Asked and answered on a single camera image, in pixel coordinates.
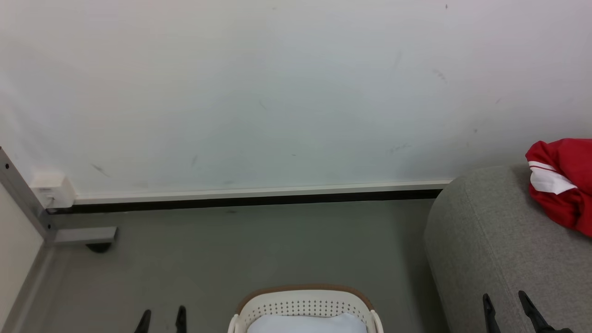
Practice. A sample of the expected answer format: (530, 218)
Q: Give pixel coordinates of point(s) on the black baseboard strip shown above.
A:
(249, 200)

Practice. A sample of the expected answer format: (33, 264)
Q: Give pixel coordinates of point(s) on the grey metal foot bar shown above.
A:
(85, 236)

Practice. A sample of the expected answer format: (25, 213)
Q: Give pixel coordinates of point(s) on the white perforated laundry basket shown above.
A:
(305, 305)

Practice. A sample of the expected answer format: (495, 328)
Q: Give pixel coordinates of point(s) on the black round foot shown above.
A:
(99, 247)

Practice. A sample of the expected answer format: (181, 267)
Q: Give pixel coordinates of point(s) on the beige partition panel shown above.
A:
(16, 249)

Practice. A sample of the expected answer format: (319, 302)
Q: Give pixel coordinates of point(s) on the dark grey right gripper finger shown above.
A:
(534, 317)
(490, 317)

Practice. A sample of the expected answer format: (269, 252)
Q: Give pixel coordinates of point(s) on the light blue garment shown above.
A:
(307, 324)

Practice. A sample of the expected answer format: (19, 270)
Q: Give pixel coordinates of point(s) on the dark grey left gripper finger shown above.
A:
(144, 323)
(181, 321)

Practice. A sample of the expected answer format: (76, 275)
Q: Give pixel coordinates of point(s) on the red and white garment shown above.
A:
(564, 203)

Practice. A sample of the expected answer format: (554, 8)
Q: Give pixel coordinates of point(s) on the white wall socket box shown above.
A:
(53, 189)

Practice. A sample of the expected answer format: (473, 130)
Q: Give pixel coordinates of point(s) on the grey fabric sofa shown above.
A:
(490, 240)

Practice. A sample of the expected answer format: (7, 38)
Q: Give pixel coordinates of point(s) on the grey metal frame with foot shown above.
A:
(21, 194)

